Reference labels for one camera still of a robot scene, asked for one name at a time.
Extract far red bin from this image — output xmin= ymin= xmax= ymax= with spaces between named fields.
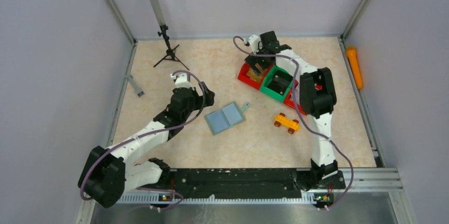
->
xmin=237 ymin=62 xmax=273 ymax=91

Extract black item in green bin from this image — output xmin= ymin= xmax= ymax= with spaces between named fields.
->
xmin=269 ymin=75 xmax=291 ymax=95

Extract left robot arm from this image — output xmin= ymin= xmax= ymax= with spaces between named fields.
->
xmin=78 ymin=82 xmax=215 ymax=208

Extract green card holder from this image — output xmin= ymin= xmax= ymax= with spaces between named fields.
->
xmin=204 ymin=102 xmax=250 ymax=136

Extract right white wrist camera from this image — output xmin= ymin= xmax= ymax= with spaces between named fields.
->
xmin=244 ymin=34 xmax=261 ymax=53

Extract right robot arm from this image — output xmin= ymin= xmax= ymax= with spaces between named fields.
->
xmin=243 ymin=31 xmax=338 ymax=184

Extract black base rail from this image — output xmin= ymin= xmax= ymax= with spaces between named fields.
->
xmin=137 ymin=168 xmax=346 ymax=200

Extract orange flashlight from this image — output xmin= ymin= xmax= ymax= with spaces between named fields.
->
xmin=346 ymin=46 xmax=364 ymax=89

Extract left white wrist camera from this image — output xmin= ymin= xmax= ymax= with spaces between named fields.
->
xmin=170 ymin=73 xmax=193 ymax=88

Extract black tripod with grey tube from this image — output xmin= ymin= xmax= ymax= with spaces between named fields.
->
xmin=149 ymin=0 xmax=190 ymax=70

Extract near red bin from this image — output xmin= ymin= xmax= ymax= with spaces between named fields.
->
xmin=283 ymin=80 xmax=306 ymax=115

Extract yellow toy car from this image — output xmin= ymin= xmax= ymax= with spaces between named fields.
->
xmin=274 ymin=113 xmax=300 ymax=135

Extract small grey tool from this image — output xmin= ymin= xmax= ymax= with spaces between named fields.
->
xmin=125 ymin=74 xmax=145 ymax=97

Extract red bin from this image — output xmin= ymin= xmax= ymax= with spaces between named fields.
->
xmin=237 ymin=62 xmax=273 ymax=91
xmin=283 ymin=80 xmax=306 ymax=115

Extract wooden blocks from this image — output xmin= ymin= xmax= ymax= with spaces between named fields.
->
xmin=246 ymin=68 xmax=262 ymax=83

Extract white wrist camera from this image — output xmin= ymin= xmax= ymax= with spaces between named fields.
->
xmin=244 ymin=34 xmax=261 ymax=53
xmin=170 ymin=73 xmax=193 ymax=88

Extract green bin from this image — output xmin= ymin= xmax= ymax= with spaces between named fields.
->
xmin=259 ymin=66 xmax=293 ymax=102

